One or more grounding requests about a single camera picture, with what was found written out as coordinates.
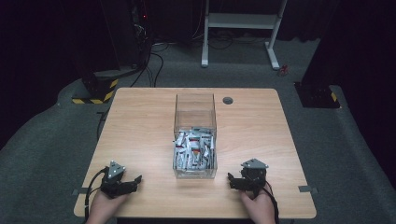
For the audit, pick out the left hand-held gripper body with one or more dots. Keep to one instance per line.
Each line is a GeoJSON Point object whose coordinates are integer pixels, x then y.
{"type": "Point", "coordinates": [113, 186]}

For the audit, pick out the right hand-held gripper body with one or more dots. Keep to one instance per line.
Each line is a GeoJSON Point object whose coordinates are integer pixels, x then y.
{"type": "Point", "coordinates": [253, 179]}

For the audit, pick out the clear plastic box with packets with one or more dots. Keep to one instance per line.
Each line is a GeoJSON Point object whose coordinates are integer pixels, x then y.
{"type": "Point", "coordinates": [195, 172]}

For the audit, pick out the pile of white sachet packets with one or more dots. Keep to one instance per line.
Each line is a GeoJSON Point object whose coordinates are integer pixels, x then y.
{"type": "Point", "coordinates": [194, 151]}

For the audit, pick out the person's left hand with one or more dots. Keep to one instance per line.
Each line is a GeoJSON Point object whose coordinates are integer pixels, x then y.
{"type": "Point", "coordinates": [104, 207]}

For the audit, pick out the person's right hand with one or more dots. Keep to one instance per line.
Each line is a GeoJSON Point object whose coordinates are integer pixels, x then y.
{"type": "Point", "coordinates": [260, 208]}

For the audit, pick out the grey tape piece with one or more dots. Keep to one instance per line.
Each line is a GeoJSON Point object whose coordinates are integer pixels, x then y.
{"type": "Point", "coordinates": [77, 192]}
{"type": "Point", "coordinates": [307, 188]}

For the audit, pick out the black base with yellow stripes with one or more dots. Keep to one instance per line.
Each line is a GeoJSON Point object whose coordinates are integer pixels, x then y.
{"type": "Point", "coordinates": [98, 88]}

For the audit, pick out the black stand base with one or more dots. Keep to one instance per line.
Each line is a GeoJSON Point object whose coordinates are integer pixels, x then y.
{"type": "Point", "coordinates": [316, 95]}

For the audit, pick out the small red object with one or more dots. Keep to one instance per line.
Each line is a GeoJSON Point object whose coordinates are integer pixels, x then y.
{"type": "Point", "coordinates": [282, 70]}

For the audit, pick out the dark equipment rack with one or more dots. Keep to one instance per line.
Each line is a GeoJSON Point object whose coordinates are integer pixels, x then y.
{"type": "Point", "coordinates": [141, 31]}

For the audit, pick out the white metal stand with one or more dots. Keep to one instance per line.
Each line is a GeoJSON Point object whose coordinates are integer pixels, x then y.
{"type": "Point", "coordinates": [241, 21]}

